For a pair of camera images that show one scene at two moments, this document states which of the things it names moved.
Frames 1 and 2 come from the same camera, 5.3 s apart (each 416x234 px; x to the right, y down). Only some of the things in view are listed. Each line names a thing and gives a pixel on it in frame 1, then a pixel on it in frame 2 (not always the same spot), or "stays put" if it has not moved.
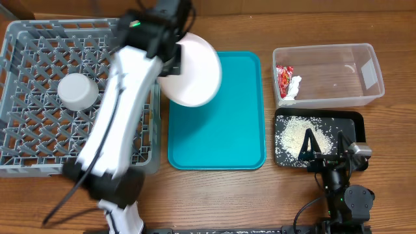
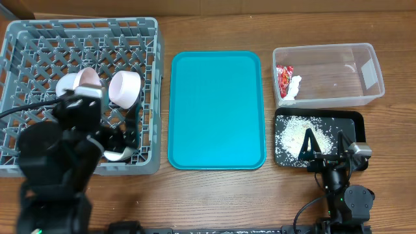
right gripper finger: [344, 143] stays put
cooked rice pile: [290, 134] stays put
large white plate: [200, 73] to [88, 77]
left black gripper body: [173, 65] to [109, 140]
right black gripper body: [323, 164] stays put
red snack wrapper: [284, 74] stays put
